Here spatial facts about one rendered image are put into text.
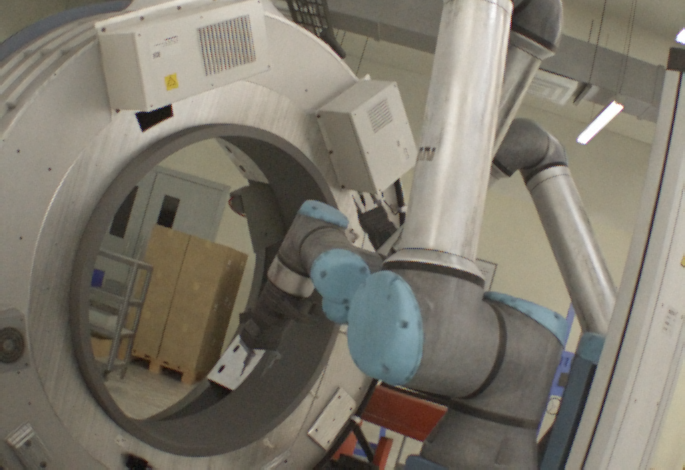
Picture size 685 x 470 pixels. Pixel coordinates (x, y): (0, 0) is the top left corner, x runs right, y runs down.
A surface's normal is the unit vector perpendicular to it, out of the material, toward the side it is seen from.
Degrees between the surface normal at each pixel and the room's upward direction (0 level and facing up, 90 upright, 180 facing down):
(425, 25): 90
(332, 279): 114
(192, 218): 90
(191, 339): 90
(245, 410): 42
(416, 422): 90
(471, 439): 70
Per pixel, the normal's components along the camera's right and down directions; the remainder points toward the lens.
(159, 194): -0.04, -0.12
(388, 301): -0.84, -0.21
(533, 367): 0.48, 0.05
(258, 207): 0.72, 0.14
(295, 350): -0.55, -0.49
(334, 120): -0.64, 0.52
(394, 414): -0.64, -0.26
